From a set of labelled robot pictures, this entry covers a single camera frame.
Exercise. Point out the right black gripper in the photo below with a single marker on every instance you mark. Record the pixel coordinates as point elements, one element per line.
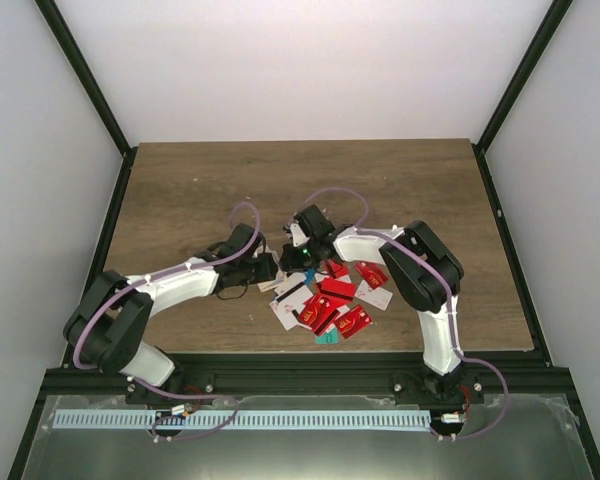
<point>290,262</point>

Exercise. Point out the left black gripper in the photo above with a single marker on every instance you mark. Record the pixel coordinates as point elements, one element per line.
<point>267,272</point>

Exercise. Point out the beige leather card holder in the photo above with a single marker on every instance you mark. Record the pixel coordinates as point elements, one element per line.
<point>272,284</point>

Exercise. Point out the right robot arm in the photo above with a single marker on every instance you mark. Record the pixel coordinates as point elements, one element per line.
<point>425,272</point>

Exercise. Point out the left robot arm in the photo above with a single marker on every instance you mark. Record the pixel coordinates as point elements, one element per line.
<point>107,328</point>

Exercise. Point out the blue card upper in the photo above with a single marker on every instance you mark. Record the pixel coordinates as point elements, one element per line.
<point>309,276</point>

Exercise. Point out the red vip card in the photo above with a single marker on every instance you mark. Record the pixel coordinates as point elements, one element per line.
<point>319,313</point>
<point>372,274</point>

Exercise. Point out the teal card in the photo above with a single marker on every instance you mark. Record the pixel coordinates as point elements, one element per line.
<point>329,337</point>

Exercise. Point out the red gold card middle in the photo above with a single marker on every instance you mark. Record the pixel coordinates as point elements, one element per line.
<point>351,322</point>

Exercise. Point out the white black red card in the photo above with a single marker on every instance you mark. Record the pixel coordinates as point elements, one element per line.
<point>379,297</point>

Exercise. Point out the light blue slotted cable duct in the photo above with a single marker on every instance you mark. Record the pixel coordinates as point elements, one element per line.
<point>269,420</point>

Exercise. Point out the black aluminium frame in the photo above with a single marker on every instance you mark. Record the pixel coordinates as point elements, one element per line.
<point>298,373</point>

